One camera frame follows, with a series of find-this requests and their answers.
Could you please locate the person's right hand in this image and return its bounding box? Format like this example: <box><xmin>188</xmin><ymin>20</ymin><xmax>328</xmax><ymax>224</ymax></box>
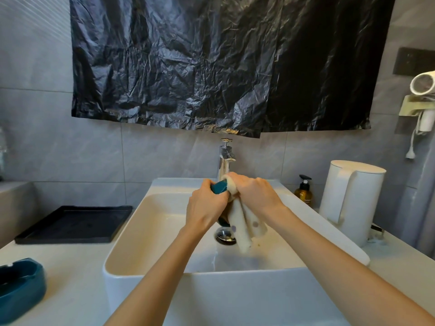
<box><xmin>226</xmin><ymin>172</ymin><xmax>285</xmax><ymax>224</ymax></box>

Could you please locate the person's left hand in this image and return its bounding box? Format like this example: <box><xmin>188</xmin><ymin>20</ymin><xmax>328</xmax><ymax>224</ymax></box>
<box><xmin>185</xmin><ymin>179</ymin><xmax>231</xmax><ymax>234</ymax></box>

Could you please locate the white and teal cloth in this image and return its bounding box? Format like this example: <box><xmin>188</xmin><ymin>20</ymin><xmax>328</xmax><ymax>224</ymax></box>
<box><xmin>210</xmin><ymin>174</ymin><xmax>268</xmax><ymax>254</ymax></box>

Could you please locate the person's left forearm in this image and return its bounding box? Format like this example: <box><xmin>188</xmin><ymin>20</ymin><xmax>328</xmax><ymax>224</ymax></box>
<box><xmin>105</xmin><ymin>225</ymin><xmax>208</xmax><ymax>326</ymax></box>

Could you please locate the person's right forearm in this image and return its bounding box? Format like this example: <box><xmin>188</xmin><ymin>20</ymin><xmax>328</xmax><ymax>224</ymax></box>
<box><xmin>262</xmin><ymin>206</ymin><xmax>435</xmax><ymax>326</ymax></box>

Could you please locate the chrome faucet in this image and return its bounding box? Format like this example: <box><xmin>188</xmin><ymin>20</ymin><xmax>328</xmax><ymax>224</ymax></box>
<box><xmin>217</xmin><ymin>138</ymin><xmax>236</xmax><ymax>182</ymax></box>

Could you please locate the chrome sink drain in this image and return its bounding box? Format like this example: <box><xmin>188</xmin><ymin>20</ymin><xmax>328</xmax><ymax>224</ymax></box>
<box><xmin>215</xmin><ymin>227</ymin><xmax>237</xmax><ymax>245</ymax></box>

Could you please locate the white rectangular sink basin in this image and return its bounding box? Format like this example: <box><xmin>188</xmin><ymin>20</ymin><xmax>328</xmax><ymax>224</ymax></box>
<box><xmin>103</xmin><ymin>177</ymin><xmax>371</xmax><ymax>326</ymax></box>

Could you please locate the amber pump soap bottle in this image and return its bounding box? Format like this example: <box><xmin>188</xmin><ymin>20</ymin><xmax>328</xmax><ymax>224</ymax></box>
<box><xmin>294</xmin><ymin>175</ymin><xmax>313</xmax><ymax>206</ymax></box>

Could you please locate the white electric kettle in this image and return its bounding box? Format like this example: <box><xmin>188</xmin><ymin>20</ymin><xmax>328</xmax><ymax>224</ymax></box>
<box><xmin>319</xmin><ymin>160</ymin><xmax>387</xmax><ymax>248</ymax></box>

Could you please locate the black plastic sheet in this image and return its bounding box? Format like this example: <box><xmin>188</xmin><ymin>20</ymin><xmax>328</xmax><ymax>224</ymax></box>
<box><xmin>69</xmin><ymin>0</ymin><xmax>397</xmax><ymax>138</ymax></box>

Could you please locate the black rectangular tray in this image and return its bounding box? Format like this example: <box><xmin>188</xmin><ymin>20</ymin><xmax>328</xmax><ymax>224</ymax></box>
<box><xmin>14</xmin><ymin>205</ymin><xmax>133</xmax><ymax>245</ymax></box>

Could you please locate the white hair dryer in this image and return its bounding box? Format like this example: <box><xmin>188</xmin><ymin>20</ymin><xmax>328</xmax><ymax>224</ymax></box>
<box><xmin>409</xmin><ymin>70</ymin><xmax>435</xmax><ymax>133</ymax></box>

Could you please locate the teal ceramic dish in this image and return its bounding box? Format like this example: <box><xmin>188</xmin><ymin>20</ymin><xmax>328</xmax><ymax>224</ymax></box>
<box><xmin>0</xmin><ymin>257</ymin><xmax>47</xmax><ymax>325</ymax></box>

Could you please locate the white power cord plug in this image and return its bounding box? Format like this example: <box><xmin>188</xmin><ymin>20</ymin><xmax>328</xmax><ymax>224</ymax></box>
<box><xmin>405</xmin><ymin>128</ymin><xmax>419</xmax><ymax>160</ymax></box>

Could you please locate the beige wall holder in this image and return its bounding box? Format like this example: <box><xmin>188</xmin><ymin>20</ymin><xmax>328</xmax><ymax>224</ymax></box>
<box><xmin>399</xmin><ymin>94</ymin><xmax>435</xmax><ymax>117</ymax></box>

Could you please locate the dark wall socket plate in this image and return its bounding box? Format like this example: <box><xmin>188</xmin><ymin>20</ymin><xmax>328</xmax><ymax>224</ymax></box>
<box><xmin>393</xmin><ymin>47</ymin><xmax>435</xmax><ymax>77</ymax></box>

